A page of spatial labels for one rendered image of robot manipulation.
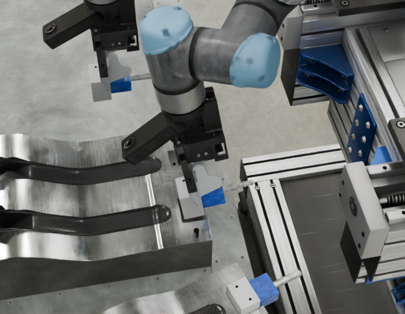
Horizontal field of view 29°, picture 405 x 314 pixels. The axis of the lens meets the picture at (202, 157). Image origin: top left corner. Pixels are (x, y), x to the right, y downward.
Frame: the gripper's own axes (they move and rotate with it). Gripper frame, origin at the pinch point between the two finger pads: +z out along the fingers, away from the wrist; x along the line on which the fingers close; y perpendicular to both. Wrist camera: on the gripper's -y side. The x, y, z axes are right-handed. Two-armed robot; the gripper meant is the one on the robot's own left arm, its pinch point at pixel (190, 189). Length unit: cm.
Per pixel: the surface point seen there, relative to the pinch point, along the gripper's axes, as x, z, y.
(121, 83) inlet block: 25.7, -5.3, -8.3
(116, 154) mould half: 14.5, 1.7, -12.1
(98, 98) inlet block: 25.7, -3.1, -13.4
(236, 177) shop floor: 79, 86, 13
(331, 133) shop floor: 92, 90, 48
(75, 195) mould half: 6.1, 1.3, -20.2
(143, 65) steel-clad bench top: 45.3, 7.1, -4.3
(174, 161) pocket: 12.9, 5.7, -2.1
